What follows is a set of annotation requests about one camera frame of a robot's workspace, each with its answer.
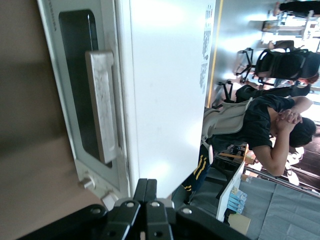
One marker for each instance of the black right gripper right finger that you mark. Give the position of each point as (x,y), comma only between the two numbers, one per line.
(160,220)

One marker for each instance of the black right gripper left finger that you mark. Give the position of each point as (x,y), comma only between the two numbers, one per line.
(125,220)

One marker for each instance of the silver oven control knob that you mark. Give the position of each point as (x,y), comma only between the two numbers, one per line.
(87,182)
(109,199)

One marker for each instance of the white toaster oven body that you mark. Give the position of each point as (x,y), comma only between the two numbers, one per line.
(170,100)

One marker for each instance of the blue packets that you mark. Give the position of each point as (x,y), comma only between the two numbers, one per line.
(237,201)

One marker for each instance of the small cardboard box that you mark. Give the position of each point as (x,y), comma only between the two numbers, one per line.
(240,223)

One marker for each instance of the white desk panel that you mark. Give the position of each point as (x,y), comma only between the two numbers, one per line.
(232,185)

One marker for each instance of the grey office chair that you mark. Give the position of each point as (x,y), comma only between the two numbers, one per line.
(225,120)

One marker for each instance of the person in black shirt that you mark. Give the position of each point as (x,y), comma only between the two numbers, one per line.
(257,117)

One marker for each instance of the black chair with star base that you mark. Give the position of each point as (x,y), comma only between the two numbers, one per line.
(247,91)

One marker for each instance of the black mesh office chair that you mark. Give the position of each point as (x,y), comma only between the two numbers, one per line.
(287,65)

